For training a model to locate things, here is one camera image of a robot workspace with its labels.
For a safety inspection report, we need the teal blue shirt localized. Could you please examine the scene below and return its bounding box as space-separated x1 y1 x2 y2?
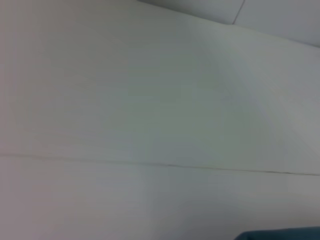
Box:
235 226 320 240

